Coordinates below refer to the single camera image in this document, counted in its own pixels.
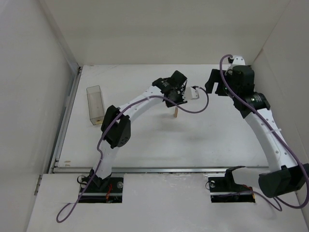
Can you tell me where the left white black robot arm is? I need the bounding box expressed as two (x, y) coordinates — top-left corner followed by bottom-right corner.
(89, 71), (187, 190)

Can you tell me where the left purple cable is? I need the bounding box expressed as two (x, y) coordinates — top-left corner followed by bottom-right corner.
(56, 86), (210, 223)

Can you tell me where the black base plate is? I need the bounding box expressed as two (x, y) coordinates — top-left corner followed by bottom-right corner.
(78, 176), (124, 203)
(205, 176), (255, 203)

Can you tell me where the metal rail front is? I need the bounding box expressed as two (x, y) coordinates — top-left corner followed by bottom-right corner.
(52, 166), (282, 174)

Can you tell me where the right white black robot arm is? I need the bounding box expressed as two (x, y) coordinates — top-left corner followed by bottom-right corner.
(205, 65), (309, 198)

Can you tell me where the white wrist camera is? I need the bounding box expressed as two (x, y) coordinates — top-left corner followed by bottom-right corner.
(228, 56), (246, 70)
(184, 87), (199, 101)

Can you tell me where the wooden block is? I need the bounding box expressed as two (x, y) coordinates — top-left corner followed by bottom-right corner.
(173, 107), (178, 118)

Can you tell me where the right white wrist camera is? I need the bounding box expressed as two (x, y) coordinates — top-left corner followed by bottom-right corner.
(228, 56), (246, 70)

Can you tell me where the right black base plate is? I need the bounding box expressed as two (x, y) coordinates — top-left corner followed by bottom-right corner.
(205, 176), (255, 203)

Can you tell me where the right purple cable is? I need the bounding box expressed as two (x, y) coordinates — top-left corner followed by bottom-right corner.
(219, 55), (309, 211)

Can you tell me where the clear plastic box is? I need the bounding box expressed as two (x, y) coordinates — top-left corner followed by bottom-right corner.
(86, 85), (105, 125)

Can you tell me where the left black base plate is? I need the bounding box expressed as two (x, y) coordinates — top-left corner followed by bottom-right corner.
(78, 176), (124, 203)

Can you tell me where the purple cable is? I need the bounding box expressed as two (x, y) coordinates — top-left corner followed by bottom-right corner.
(219, 55), (309, 211)
(56, 86), (210, 223)

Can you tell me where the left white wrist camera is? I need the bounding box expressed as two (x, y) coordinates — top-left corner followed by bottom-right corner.
(184, 87), (199, 101)

